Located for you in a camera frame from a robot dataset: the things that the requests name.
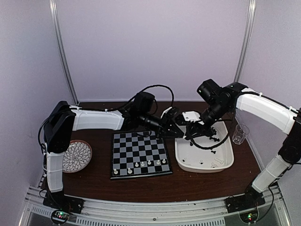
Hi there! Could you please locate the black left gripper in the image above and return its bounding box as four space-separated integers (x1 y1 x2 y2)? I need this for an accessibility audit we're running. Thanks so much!
140 112 184 140

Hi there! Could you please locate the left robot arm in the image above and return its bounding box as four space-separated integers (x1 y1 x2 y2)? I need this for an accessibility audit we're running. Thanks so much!
43 92 184 209

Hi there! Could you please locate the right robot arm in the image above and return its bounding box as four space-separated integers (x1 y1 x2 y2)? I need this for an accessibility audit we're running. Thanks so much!
184 79 301 208

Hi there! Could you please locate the pile of black chess pieces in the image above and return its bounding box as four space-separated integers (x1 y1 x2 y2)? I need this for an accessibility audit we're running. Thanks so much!
207 127 220 142

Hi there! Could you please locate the cluster of white chess pieces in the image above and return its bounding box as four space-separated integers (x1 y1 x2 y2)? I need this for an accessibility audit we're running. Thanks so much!
181 158 226 169

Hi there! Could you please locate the right circuit board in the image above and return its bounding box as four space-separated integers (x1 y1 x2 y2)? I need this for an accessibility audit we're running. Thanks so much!
239 210 259 224

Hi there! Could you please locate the circuit board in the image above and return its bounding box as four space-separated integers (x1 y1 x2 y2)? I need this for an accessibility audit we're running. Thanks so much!
50 210 70 224
239 210 259 224

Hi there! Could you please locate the left circuit board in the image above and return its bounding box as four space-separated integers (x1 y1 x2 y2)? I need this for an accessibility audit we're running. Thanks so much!
50 210 70 224

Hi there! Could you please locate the white plastic tub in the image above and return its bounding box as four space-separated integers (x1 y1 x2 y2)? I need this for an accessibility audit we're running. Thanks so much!
174 121 235 173

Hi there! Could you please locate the black white chessboard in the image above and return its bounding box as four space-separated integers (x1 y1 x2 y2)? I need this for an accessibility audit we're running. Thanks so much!
110 131 173 180

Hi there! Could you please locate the clear plastic cup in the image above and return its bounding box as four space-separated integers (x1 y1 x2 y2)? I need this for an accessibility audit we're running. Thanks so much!
232 124 250 145

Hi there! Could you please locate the patterned ceramic plate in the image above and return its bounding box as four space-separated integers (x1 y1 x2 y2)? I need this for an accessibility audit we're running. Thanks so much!
63 140 92 173

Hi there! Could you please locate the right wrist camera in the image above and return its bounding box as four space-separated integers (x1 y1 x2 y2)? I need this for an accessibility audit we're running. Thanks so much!
175 111 200 126

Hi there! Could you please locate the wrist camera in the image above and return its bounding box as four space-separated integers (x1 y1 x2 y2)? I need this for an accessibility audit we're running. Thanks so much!
160 106 179 119
175 111 200 126

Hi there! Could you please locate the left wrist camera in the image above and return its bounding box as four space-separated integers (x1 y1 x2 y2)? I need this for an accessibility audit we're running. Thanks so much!
160 106 179 119

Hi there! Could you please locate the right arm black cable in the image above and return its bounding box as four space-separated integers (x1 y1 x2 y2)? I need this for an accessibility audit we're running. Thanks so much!
188 131 232 151

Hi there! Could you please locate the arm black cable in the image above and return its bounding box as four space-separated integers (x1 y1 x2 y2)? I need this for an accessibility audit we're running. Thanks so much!
39 84 175 153
188 131 232 151

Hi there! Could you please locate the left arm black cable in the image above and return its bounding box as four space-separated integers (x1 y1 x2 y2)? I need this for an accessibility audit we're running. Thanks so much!
39 84 175 153

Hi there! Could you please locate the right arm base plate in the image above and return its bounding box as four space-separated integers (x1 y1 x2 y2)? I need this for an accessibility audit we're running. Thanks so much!
225 195 265 213

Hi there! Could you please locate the right aluminium frame post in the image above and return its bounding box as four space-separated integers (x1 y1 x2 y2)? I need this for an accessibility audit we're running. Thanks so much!
234 0 256 82

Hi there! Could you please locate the aluminium frame post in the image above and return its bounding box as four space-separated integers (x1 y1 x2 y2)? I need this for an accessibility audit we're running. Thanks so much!
234 0 256 82
49 0 79 105

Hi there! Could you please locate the aluminium front rail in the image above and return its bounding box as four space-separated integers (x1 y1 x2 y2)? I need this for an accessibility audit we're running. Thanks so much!
18 185 289 226

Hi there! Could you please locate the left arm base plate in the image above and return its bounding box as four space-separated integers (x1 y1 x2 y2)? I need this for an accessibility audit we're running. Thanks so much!
43 192 84 214

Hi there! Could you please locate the left aluminium frame post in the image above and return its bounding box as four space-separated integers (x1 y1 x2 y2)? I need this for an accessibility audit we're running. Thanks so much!
49 0 79 105

